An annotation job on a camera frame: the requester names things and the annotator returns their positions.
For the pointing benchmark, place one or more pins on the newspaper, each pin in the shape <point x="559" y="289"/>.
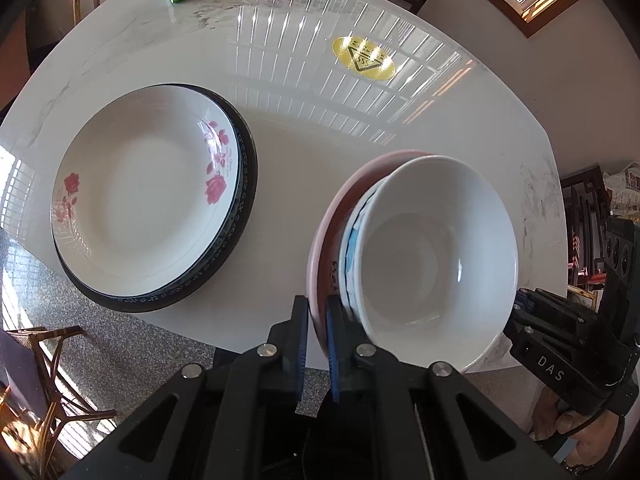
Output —
<point x="625" y="190"/>

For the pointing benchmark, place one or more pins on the pink bowl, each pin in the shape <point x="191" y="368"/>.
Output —
<point x="325" y="240"/>

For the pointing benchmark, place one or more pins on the white bowl with blue band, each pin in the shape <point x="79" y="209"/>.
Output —
<point x="430" y="260"/>

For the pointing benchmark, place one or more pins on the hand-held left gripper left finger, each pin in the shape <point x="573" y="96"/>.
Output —
<point x="300" y="355"/>

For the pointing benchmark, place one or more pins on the rattan chair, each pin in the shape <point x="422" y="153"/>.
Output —
<point x="20" y="365"/>

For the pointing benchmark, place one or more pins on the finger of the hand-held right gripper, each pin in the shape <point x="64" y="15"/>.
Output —
<point x="550" y="305"/>

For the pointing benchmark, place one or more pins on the dark carved wooden furniture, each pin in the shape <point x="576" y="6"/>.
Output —
<point x="585" y="220"/>

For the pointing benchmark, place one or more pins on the white plate with pink roses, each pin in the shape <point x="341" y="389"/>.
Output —
<point x="145" y="190"/>

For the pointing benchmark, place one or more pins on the person's right hand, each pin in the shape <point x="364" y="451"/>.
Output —
<point x="595" y="440"/>

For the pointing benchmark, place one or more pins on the yellow oval sticker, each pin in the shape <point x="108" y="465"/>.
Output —
<point x="365" y="57"/>

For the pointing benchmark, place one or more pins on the blue floral plate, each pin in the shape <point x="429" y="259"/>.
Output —
<point x="248" y="180"/>

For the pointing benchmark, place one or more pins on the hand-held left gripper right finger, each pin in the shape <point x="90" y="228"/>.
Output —
<point x="332" y="355"/>

